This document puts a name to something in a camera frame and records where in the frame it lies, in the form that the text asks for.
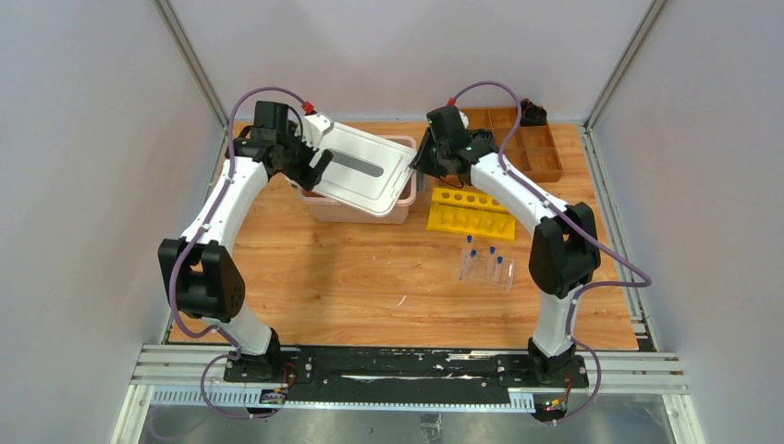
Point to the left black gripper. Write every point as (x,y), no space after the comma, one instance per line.
(303,168)

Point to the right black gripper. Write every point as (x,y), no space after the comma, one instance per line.
(422,163)

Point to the white bin lid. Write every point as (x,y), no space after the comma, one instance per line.
(368,172)

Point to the yellow test tube rack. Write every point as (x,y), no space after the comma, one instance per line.
(470,213)

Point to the blue capped tube front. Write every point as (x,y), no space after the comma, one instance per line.
(498,269)

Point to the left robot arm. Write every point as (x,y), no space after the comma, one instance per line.
(203,285)

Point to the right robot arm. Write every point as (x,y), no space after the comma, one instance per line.
(563,255)

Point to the pink plastic bin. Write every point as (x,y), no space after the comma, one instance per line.
(328,210)

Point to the wooden compartment tray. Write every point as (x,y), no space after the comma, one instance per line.
(532,149)

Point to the clear plastic well plate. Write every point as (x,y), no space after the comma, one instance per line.
(479,274)

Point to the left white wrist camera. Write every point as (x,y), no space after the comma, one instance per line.
(315,127)

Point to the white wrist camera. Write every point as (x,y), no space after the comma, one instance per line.
(315,127)
(464,120)

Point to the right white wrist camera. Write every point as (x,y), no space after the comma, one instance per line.
(464,120)

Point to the black cable coil corner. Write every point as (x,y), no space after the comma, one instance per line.
(532,115)

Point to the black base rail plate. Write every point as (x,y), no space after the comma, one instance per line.
(418,378)

